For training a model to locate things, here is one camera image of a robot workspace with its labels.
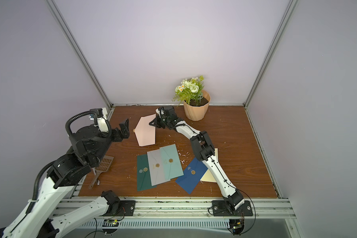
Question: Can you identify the pink envelope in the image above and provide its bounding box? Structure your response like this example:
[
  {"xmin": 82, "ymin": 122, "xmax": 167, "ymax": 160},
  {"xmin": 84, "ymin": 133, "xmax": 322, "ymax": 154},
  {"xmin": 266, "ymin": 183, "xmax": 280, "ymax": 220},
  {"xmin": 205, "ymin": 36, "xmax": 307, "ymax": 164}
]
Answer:
[{"xmin": 134, "ymin": 115, "xmax": 156, "ymax": 147}]

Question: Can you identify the mint green envelope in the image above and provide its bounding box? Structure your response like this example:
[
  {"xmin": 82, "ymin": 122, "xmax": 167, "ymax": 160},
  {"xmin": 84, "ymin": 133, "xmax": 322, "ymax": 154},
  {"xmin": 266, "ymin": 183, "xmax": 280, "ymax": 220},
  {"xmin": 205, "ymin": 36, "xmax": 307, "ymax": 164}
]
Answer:
[{"xmin": 159, "ymin": 144, "xmax": 183, "ymax": 180}]

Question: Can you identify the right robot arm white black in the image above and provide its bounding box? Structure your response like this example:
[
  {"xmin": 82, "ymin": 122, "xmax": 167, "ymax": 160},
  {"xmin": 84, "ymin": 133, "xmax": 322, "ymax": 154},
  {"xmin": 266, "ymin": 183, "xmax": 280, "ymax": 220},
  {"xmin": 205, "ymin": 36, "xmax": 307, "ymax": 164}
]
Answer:
[{"xmin": 149, "ymin": 106, "xmax": 245, "ymax": 215}]

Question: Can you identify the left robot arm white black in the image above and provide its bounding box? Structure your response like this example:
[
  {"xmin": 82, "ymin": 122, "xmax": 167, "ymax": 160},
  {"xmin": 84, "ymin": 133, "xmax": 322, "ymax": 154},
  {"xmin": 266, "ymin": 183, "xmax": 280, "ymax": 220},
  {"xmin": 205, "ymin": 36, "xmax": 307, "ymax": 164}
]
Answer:
[{"xmin": 0, "ymin": 111, "xmax": 130, "ymax": 238}]

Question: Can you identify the grey envelope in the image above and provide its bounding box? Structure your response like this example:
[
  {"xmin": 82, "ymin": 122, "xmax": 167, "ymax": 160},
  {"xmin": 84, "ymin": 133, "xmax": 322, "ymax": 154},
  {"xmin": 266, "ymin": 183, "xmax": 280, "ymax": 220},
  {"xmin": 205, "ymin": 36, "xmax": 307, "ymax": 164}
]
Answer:
[{"xmin": 147, "ymin": 150, "xmax": 170, "ymax": 186}]

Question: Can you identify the dark green envelope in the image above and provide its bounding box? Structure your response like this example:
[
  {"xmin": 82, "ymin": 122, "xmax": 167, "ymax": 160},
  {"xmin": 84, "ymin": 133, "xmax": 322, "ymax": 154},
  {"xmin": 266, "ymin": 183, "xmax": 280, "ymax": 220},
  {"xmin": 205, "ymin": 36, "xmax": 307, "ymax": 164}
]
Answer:
[{"xmin": 137, "ymin": 154, "xmax": 156, "ymax": 191}]

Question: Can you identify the navy blue envelope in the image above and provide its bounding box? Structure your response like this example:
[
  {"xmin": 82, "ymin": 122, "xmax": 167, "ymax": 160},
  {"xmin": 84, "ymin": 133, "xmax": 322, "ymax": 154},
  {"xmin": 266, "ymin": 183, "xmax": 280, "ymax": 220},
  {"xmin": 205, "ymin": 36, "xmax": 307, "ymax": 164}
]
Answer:
[{"xmin": 176, "ymin": 158, "xmax": 208, "ymax": 194}]

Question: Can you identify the cream yellow envelope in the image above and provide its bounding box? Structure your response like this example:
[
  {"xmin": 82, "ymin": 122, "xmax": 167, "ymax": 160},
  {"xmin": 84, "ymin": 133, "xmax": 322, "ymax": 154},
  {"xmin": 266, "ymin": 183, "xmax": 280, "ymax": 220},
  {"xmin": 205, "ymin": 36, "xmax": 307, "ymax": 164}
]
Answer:
[{"xmin": 199, "ymin": 148, "xmax": 219, "ymax": 183}]

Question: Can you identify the artificial green flower plant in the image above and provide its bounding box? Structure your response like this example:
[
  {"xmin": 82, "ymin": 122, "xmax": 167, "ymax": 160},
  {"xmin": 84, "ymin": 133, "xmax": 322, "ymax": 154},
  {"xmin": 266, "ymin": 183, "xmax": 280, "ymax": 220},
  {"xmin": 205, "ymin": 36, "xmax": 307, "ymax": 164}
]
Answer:
[{"xmin": 173, "ymin": 75, "xmax": 204, "ymax": 106}]

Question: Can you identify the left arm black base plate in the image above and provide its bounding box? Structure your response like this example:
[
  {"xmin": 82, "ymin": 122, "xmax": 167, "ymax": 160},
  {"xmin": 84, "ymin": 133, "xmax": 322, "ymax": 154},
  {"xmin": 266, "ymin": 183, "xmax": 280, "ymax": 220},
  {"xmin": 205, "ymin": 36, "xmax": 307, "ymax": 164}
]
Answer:
[{"xmin": 103, "ymin": 200, "xmax": 136, "ymax": 217}]

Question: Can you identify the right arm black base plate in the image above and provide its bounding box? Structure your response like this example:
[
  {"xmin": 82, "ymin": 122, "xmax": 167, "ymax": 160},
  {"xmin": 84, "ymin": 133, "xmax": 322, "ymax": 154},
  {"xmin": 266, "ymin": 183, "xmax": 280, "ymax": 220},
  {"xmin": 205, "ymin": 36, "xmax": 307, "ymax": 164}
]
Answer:
[{"xmin": 211, "ymin": 200, "xmax": 254, "ymax": 217}]

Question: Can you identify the aluminium rail frame front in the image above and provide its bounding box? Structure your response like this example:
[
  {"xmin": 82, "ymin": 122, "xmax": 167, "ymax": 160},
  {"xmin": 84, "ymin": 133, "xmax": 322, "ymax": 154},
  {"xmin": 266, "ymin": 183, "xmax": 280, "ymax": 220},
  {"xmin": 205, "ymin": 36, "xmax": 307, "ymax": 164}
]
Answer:
[{"xmin": 52, "ymin": 196, "xmax": 297, "ymax": 220}]

